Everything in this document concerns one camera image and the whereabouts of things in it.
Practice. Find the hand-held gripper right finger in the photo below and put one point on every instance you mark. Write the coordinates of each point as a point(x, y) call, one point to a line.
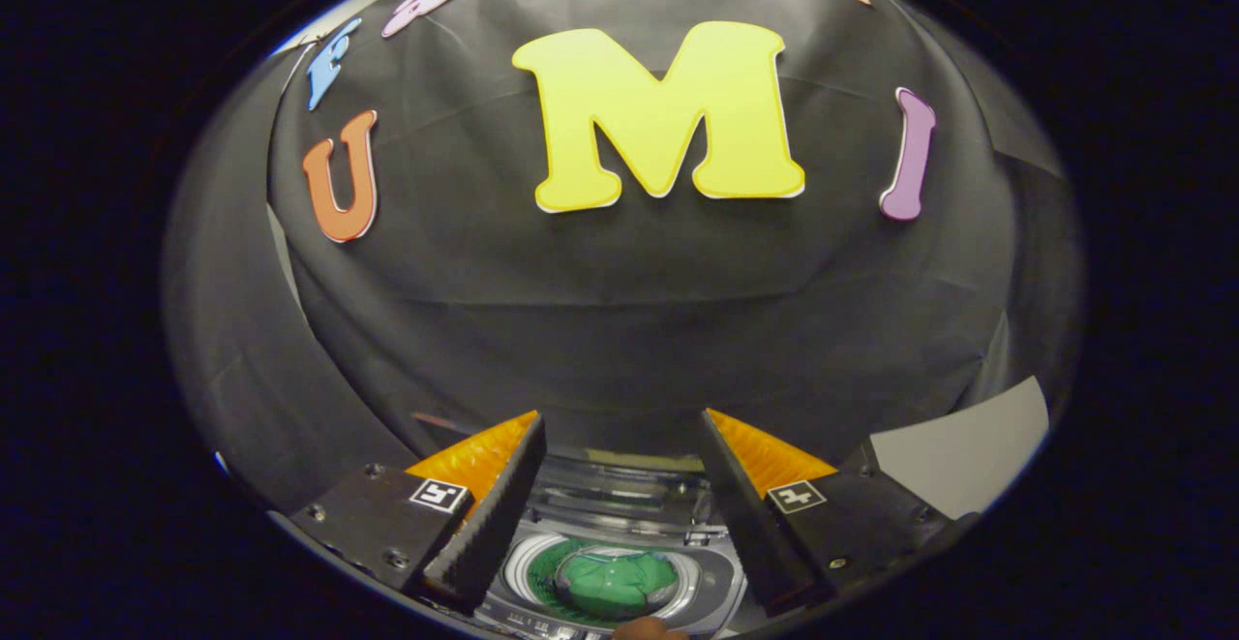
point(745, 514)

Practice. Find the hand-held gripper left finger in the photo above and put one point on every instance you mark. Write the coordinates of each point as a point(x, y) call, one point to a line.
point(496, 514)

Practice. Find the dark grey washing machine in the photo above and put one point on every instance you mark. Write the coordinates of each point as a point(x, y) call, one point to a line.
point(711, 582)

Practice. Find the green polo shirt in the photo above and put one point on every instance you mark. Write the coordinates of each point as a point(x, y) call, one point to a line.
point(619, 582)

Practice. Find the dark washing machine lid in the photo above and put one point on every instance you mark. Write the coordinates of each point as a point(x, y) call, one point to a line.
point(619, 437)

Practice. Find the grey cabinet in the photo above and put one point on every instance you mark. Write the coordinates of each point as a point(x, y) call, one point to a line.
point(968, 446)

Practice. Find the black backdrop cloth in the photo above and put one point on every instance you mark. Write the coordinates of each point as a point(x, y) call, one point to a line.
point(629, 311)

